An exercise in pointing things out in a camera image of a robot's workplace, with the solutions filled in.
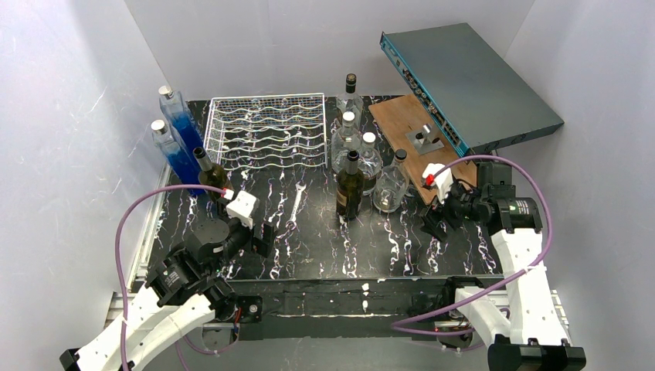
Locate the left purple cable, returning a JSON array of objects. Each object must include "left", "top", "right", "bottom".
[{"left": 114, "top": 184, "right": 242, "bottom": 371}]

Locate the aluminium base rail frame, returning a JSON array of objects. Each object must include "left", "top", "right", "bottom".
[{"left": 76, "top": 281, "right": 569, "bottom": 370}]

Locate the dark wine bottle silver cap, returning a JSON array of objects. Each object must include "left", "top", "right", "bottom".
[{"left": 193, "top": 147, "right": 234, "bottom": 203}]

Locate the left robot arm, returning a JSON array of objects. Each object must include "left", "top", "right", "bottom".
[{"left": 59, "top": 218, "right": 277, "bottom": 370}]

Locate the clear blue-tinted bottle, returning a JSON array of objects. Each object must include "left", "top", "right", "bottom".
[{"left": 151, "top": 119, "right": 200, "bottom": 185}]

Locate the teal network switch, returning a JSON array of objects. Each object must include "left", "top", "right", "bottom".
[{"left": 379, "top": 23, "right": 564, "bottom": 157}]

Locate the silver wrench left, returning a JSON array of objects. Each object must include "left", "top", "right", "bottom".
[{"left": 285, "top": 182, "right": 306, "bottom": 230}]

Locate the clear bottle copper neck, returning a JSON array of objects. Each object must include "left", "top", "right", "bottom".
[{"left": 372, "top": 149, "right": 409, "bottom": 213}]

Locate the blue square bottle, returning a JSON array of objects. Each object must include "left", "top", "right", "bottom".
[{"left": 158, "top": 85, "right": 203, "bottom": 159}]

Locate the large clear round bottle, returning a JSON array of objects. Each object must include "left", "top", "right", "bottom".
[{"left": 358, "top": 132, "right": 383, "bottom": 196}]

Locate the white wire wine rack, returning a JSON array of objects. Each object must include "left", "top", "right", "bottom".
[{"left": 204, "top": 93, "right": 329, "bottom": 172}]

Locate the clear bottle white cap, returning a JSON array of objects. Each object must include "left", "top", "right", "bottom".
[{"left": 331, "top": 111, "right": 362, "bottom": 173}]

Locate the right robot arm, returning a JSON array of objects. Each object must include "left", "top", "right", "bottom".
[{"left": 422, "top": 162, "right": 587, "bottom": 370}]

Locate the metal bracket on board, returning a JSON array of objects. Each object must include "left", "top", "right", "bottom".
[{"left": 406, "top": 124, "right": 444, "bottom": 155}]

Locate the wooden board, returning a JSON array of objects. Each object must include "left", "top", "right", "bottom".
[{"left": 368, "top": 95, "right": 459, "bottom": 205}]

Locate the square bottle dark label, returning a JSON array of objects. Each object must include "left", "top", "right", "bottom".
[{"left": 336, "top": 73, "right": 364, "bottom": 126}]

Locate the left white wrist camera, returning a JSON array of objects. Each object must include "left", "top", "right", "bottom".
[{"left": 223, "top": 189, "right": 260, "bottom": 230}]

